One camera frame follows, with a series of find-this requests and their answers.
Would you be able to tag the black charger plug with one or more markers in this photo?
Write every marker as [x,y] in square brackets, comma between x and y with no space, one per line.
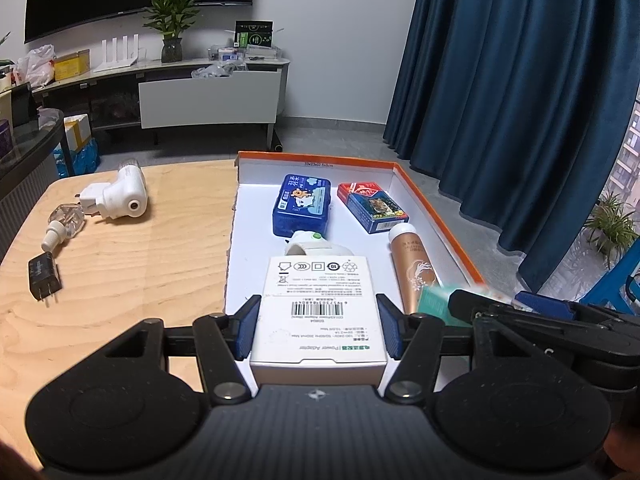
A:
[44,275]

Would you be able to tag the green bandage box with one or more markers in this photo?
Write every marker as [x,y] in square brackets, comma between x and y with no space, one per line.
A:
[435,302]

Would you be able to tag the white yellow carton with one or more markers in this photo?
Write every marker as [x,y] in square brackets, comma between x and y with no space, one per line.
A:
[77,130]

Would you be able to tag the black green box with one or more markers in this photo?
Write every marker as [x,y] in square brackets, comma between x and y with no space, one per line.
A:
[255,35]

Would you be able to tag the clear white-capped refill bottle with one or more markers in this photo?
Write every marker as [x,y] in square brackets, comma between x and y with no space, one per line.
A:
[65,220]

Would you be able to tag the blue bottle pack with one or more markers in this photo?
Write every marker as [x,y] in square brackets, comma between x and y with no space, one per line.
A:
[77,160]

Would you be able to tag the crumpled clear plastic bag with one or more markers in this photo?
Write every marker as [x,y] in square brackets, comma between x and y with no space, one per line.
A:
[212,71]

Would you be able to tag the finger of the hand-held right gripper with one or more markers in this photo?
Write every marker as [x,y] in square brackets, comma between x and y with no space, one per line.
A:
[542,305]
[475,305]

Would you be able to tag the blue curtain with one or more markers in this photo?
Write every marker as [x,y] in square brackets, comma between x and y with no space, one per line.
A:
[500,85]

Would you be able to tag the white plastic bag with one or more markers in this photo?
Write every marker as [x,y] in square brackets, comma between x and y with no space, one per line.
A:
[37,67]

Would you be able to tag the potted plant in glass pot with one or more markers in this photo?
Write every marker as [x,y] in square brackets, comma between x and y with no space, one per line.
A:
[171,52]

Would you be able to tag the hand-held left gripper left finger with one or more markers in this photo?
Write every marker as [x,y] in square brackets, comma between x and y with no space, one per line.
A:
[246,332]

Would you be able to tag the white router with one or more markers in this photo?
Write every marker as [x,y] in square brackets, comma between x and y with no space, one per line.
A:
[117,62]

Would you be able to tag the white power adapter box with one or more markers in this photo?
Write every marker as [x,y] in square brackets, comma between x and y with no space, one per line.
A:
[315,310]

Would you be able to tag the gold spray bottle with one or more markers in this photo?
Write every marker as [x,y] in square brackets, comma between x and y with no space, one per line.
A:
[412,270]

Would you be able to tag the yellow box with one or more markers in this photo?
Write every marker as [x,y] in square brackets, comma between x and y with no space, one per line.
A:
[72,67]

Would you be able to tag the red blue card box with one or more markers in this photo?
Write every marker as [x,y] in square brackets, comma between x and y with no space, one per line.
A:
[372,207]

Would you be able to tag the clear plastic container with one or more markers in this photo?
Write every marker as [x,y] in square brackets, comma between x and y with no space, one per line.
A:
[225,53]
[261,52]

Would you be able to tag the blue metal frame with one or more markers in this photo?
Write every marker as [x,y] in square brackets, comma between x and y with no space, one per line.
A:
[612,280]

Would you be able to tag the white TV cabinet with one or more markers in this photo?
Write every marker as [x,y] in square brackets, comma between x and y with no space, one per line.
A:
[210,100]

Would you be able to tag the white charger plug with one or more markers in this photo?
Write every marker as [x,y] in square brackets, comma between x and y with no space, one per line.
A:
[92,200]

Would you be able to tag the white plug-in vaporizer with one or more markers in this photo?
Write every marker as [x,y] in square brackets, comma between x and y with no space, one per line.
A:
[125,195]

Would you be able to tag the dark glass-top ribbed table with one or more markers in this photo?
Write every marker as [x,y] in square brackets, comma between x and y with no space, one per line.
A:
[25,145]

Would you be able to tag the blue tissue pack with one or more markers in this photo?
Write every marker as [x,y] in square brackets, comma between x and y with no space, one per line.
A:
[300,205]

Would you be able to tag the white orange-rimmed cardboard box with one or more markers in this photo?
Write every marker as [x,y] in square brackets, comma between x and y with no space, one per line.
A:
[260,210]

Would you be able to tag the outdoor potted plant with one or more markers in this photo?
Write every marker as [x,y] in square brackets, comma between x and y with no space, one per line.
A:
[610,225]

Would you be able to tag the white green-button mosquito heater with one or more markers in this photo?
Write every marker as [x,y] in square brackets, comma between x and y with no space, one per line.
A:
[312,245]

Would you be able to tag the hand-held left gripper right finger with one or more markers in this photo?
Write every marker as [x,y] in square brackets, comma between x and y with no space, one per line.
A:
[390,332]

